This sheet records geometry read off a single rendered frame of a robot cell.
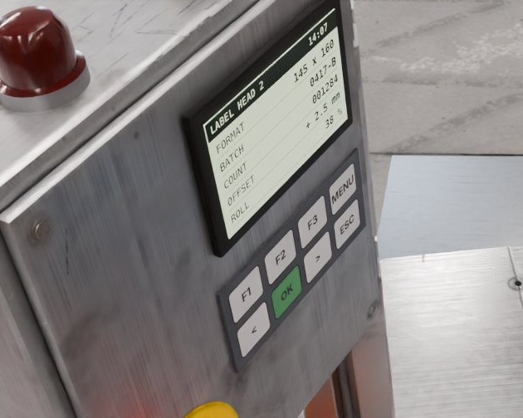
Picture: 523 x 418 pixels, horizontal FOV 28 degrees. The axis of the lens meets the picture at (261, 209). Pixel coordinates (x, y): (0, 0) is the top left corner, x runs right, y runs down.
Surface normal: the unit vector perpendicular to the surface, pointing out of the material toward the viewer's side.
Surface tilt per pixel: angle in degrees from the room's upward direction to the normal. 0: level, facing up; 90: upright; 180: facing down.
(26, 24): 14
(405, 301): 0
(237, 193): 90
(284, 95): 90
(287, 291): 90
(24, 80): 90
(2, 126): 0
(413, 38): 0
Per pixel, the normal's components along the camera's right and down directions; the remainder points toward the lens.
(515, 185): -0.15, -0.76
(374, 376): 0.00, 0.64
